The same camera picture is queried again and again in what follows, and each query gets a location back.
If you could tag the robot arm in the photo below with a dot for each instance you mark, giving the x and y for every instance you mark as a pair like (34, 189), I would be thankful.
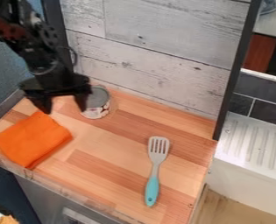
(24, 32)

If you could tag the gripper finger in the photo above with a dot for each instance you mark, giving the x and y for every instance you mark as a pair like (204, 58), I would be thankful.
(41, 102)
(81, 100)

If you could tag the white can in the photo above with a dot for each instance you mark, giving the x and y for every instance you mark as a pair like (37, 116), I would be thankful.
(98, 103)

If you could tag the white dish rack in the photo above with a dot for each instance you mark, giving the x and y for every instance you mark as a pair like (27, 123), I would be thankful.
(257, 148)

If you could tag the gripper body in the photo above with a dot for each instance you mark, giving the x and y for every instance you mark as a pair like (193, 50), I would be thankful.
(54, 81)

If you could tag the orange cloth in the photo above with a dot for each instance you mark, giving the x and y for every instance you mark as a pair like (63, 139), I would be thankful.
(30, 139)

